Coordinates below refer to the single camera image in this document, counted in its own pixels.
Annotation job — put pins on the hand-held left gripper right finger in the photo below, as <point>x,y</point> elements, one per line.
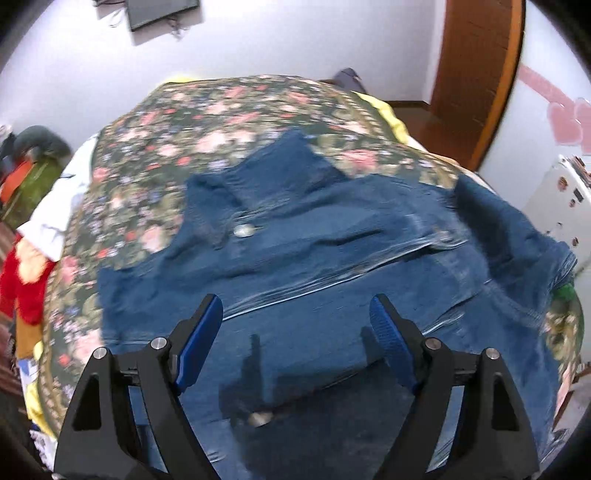
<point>390,339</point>

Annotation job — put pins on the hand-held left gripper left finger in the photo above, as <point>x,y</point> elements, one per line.
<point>201,341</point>

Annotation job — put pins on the blue denim jacket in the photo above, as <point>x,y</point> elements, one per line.
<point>300,240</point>

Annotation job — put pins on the brown cloth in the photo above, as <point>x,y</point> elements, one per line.
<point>27,339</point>

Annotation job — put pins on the yellow cloth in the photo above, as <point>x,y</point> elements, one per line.
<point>36,406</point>

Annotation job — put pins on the red and yellow plush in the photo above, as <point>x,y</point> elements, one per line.
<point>27,300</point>

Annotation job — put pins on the white cloth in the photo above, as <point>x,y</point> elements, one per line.
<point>51,217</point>

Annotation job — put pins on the dark green floral blanket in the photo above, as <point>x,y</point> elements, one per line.
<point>161,138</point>

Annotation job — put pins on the white appliance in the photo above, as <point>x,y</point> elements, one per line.
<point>554,203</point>

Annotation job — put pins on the green cloth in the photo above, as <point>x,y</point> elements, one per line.
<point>41,180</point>

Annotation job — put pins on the orange cloth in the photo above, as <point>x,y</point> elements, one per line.
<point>14,182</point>

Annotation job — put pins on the grey cloth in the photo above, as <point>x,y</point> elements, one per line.
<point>46,138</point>

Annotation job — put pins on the dark object behind bed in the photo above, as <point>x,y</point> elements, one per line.
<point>348,78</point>

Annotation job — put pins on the brown wooden door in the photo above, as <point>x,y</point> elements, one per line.
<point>471,55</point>

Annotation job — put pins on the black wall television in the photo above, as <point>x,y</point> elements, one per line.
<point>157,11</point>

